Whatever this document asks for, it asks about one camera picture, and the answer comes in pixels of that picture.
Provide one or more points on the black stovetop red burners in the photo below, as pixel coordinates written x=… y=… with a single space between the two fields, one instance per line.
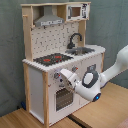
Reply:
x=52 y=59

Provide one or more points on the left stove knob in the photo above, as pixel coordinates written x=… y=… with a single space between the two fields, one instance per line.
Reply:
x=56 y=75

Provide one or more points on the white toy microwave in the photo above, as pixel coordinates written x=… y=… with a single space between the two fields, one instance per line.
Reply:
x=77 y=11

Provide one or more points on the toy oven door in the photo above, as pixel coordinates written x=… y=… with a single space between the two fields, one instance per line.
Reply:
x=63 y=99

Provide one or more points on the black toy faucet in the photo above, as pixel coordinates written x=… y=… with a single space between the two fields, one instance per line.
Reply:
x=71 y=43

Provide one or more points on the grey ice dispenser panel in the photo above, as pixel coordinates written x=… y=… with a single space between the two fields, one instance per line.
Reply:
x=91 y=68

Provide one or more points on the stove knob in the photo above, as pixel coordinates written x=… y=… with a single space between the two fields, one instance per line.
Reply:
x=74 y=69
x=56 y=75

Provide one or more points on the grey range hood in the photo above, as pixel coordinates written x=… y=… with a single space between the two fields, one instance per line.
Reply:
x=48 y=18

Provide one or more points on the right stove knob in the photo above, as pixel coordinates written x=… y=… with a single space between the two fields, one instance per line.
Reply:
x=74 y=69

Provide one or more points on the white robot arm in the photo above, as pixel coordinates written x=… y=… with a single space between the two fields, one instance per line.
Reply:
x=89 y=87

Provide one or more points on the wooden toy kitchen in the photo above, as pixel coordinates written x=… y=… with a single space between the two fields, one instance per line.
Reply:
x=40 y=84

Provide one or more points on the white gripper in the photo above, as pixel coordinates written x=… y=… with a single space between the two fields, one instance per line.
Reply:
x=70 y=79

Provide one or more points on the grey toy sink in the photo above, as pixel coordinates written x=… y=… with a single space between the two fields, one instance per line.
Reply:
x=79 y=51

